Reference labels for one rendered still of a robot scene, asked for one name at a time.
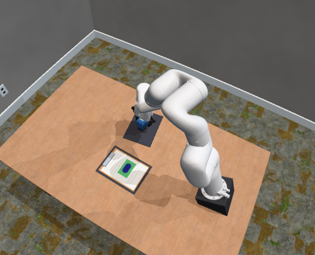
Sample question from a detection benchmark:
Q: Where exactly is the blue self-inking stamp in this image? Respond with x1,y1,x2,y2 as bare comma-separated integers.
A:
137,118,148,133

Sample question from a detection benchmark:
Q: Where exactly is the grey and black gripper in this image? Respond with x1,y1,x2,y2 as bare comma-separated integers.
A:
131,102,157,127

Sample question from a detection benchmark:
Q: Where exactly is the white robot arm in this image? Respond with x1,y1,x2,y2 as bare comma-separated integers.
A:
135,69,230,200

